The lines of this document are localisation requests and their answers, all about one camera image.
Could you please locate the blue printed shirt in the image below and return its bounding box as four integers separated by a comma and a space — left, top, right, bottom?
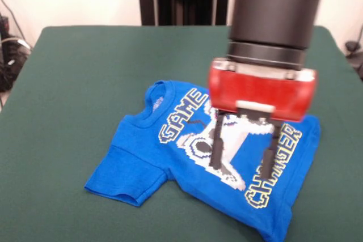
83, 79, 322, 242

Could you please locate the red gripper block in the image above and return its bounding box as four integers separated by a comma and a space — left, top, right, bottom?
206, 58, 318, 182

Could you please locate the black cable bundle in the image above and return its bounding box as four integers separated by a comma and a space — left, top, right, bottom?
0, 0, 32, 93

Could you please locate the dark green tablecloth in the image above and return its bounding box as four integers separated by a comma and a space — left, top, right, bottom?
0, 25, 363, 242

